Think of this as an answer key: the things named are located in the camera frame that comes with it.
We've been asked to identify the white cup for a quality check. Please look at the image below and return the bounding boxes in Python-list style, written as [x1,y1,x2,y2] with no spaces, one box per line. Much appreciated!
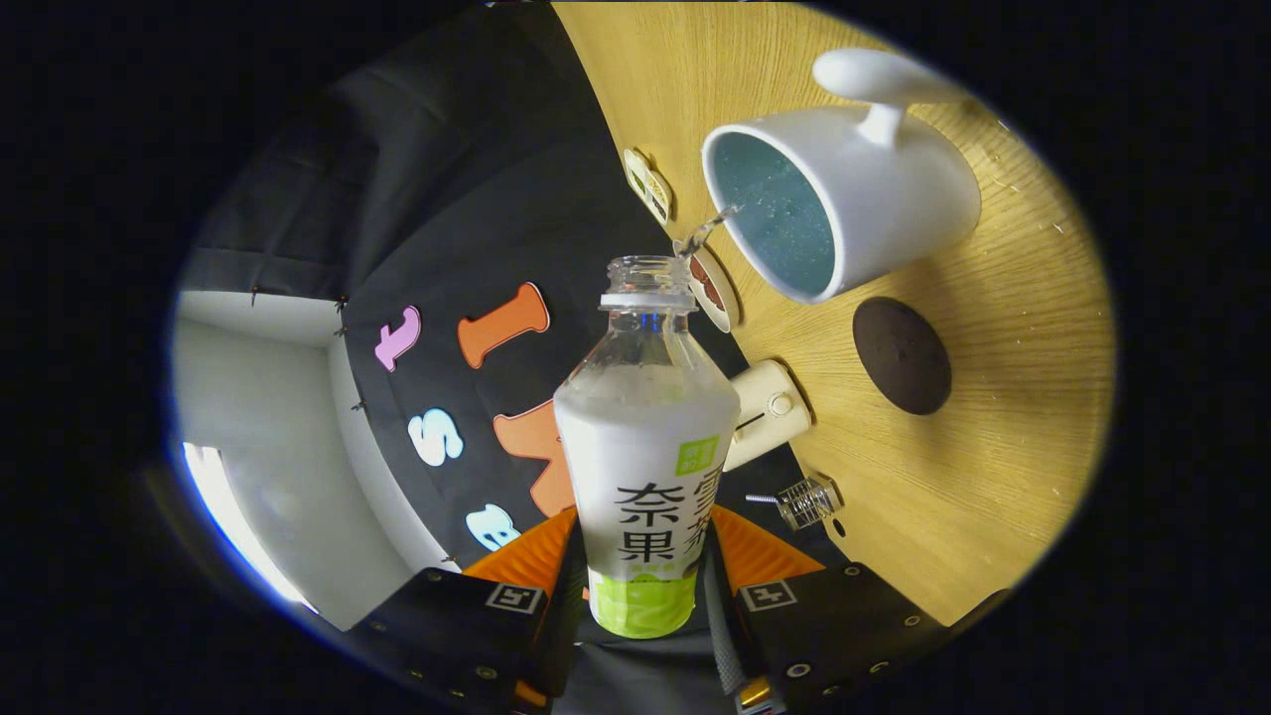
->
[701,48,983,306]

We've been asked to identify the black backdrop cloth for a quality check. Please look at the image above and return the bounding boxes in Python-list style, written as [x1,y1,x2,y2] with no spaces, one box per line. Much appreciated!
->
[177,0,855,715]

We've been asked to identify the clear juice bottle white label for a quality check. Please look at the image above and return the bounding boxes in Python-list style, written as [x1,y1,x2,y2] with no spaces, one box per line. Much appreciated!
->
[552,255,742,640]

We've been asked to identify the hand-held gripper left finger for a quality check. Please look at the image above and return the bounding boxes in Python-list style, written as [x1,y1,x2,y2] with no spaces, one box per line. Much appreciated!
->
[343,506,592,715]

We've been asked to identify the white toaster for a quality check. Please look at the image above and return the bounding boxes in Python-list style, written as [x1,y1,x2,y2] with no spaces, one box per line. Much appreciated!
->
[723,359,813,473]

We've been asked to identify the row of black cloth clips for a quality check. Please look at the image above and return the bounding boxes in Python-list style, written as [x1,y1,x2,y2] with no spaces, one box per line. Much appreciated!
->
[248,286,466,569]

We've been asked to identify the small white dish brown food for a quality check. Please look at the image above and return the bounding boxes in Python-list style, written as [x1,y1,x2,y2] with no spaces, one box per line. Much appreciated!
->
[685,243,742,334]

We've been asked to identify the dark brown round coaster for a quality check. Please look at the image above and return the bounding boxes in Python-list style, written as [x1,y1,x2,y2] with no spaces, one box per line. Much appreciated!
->
[852,296,953,416]

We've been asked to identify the white divided seasoning dish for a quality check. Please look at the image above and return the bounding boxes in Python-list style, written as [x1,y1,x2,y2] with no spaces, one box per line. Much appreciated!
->
[623,147,675,224]

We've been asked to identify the large ceiling light panel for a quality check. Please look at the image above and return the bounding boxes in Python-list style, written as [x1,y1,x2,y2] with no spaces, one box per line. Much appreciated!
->
[182,442,319,615]

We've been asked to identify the wooden table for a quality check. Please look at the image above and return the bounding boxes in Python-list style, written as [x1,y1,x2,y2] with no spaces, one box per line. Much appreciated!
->
[551,0,1118,627]

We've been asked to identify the wire mesh utensil holder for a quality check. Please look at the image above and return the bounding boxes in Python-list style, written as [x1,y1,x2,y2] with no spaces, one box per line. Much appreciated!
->
[775,473,845,532]

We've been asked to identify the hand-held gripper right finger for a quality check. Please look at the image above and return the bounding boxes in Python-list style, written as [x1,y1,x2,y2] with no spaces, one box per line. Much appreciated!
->
[700,504,949,715]

